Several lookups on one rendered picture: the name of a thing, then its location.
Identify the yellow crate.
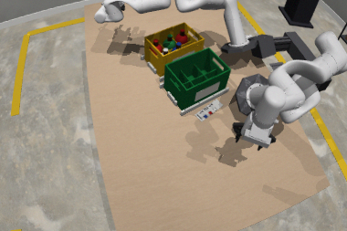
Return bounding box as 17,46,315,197
144,23,205,77

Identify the red bottle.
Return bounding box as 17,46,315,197
175,29,188,45
150,39,163,56

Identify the white paper pick list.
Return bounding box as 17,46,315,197
195,100,223,121

